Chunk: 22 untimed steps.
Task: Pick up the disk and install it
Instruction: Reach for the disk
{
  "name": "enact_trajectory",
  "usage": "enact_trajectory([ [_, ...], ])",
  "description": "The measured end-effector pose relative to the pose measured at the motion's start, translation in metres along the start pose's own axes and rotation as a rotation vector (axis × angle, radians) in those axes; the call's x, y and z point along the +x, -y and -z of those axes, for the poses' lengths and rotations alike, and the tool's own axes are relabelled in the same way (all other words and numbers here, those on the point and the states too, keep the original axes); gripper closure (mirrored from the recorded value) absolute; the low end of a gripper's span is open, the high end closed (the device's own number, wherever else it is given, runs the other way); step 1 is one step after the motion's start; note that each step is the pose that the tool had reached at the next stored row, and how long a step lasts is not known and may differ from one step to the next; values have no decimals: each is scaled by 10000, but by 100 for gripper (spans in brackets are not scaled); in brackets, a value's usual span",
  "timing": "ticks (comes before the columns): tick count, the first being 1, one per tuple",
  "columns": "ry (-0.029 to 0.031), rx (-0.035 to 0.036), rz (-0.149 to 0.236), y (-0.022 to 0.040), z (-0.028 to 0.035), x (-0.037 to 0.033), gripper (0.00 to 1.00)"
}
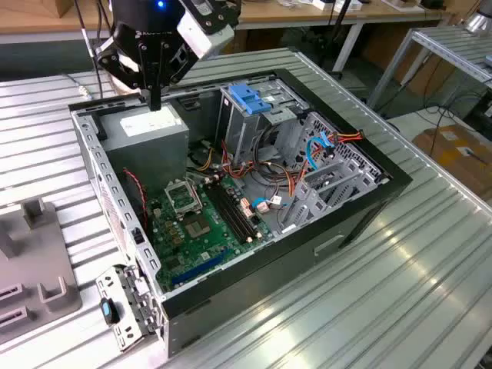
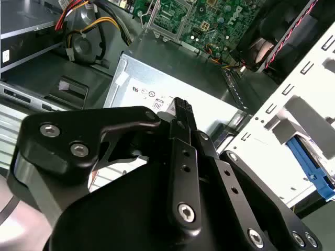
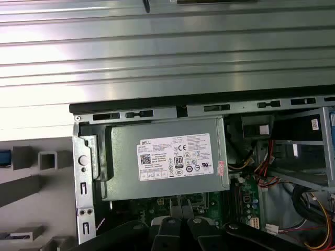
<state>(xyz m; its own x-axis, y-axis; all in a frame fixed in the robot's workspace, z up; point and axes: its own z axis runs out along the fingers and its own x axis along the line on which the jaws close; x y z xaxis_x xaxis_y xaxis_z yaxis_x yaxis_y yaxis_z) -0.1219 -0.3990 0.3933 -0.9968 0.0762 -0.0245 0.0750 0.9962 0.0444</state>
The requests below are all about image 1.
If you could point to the brown cardboard box with labels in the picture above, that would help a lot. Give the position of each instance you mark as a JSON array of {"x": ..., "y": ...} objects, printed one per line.
[{"x": 442, "y": 142}]

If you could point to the white boxes on desk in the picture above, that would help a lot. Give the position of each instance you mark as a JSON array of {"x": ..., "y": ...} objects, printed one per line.
[{"x": 323, "y": 4}]

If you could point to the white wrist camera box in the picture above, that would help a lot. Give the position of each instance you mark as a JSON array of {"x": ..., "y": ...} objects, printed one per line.
[{"x": 203, "y": 38}]

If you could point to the blue expansion slot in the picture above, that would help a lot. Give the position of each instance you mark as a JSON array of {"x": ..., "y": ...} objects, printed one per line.
[{"x": 200, "y": 268}]

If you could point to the grey optical drive cage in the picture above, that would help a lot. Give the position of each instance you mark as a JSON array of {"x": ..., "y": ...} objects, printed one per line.
[{"x": 246, "y": 134}]

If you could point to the grey perforated disk bay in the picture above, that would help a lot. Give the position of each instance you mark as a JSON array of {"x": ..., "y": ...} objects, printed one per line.
[{"x": 307, "y": 203}]

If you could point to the small brown wooden box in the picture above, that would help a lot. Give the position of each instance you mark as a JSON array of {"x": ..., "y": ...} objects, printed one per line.
[{"x": 63, "y": 7}]

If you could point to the blue plastic drive latch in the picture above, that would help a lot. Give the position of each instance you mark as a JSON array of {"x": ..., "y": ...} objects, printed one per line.
[{"x": 246, "y": 100}]

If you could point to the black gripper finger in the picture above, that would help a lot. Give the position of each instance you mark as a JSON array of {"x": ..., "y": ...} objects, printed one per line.
[
  {"x": 115, "y": 61},
  {"x": 161, "y": 65}
]

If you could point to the hinged metal slot bracket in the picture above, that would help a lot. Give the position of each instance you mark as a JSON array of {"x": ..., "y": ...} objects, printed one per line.
[{"x": 109, "y": 282}]

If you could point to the long wooden desk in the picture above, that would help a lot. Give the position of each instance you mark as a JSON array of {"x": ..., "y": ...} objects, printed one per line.
[{"x": 38, "y": 19}]

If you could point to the black RAM slot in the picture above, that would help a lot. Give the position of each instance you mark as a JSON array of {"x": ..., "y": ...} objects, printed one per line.
[
  {"x": 236, "y": 211},
  {"x": 223, "y": 211}
]

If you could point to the grey power supply unit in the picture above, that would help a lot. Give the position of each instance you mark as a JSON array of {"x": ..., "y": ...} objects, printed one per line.
[{"x": 153, "y": 153}]

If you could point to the CPU socket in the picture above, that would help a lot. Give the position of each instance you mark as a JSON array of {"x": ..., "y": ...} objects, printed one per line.
[{"x": 197, "y": 227}]

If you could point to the green motherboard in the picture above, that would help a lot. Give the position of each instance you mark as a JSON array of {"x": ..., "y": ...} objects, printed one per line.
[{"x": 219, "y": 230}]

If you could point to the open black PC case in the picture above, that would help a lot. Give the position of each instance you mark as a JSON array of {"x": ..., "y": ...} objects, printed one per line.
[{"x": 269, "y": 276}]

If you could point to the metal slat side table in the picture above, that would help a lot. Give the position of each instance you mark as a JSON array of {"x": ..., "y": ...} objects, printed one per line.
[{"x": 442, "y": 44}]

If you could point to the grey parts rack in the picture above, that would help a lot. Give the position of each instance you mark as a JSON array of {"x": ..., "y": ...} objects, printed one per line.
[{"x": 38, "y": 253}]

